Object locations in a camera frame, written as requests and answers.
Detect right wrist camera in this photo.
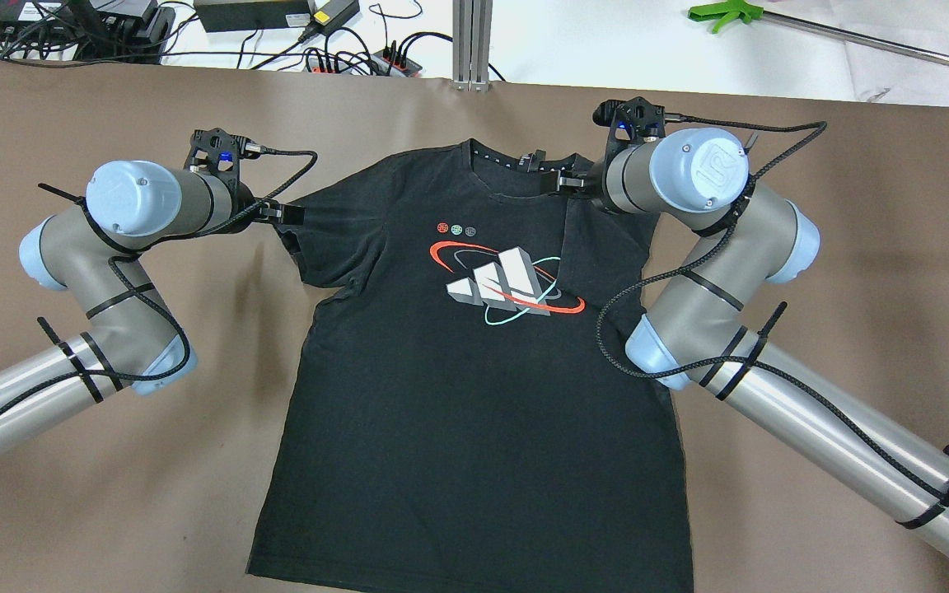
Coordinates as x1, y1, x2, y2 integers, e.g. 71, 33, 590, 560
592, 96, 666, 150

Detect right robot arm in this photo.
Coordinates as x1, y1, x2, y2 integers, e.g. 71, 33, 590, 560
540, 124, 949, 560

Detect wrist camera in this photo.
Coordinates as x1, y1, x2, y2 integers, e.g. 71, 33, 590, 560
185, 128, 267, 179
592, 96, 666, 150

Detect green handled long stick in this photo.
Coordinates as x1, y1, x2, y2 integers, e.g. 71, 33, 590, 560
686, 1, 949, 68

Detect aluminium frame post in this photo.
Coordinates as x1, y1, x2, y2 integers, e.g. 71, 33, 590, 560
452, 0, 493, 91

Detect black power strip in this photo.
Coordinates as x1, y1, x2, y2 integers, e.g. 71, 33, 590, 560
298, 48, 424, 77

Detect black power adapter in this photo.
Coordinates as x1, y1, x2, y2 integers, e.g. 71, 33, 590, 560
192, 1, 319, 33

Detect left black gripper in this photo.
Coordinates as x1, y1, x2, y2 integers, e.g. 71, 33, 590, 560
232, 196, 305, 231

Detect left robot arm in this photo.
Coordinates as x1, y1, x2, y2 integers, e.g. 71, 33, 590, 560
0, 161, 298, 455

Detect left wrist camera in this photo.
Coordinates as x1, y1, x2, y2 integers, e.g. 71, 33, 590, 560
185, 128, 267, 179

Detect black printed t-shirt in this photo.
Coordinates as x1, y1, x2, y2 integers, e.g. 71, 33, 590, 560
247, 140, 695, 592

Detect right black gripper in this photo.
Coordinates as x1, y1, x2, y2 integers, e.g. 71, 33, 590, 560
517, 151, 607, 207

